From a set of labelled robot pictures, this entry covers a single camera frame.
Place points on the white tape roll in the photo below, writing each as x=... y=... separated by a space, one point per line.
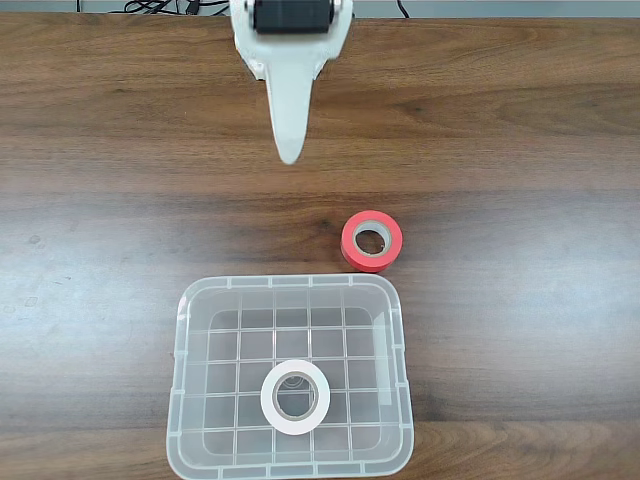
x=270 y=400

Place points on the clear plastic box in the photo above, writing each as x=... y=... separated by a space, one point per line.
x=197 y=310

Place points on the red tape roll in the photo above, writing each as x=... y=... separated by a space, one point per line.
x=350 y=250

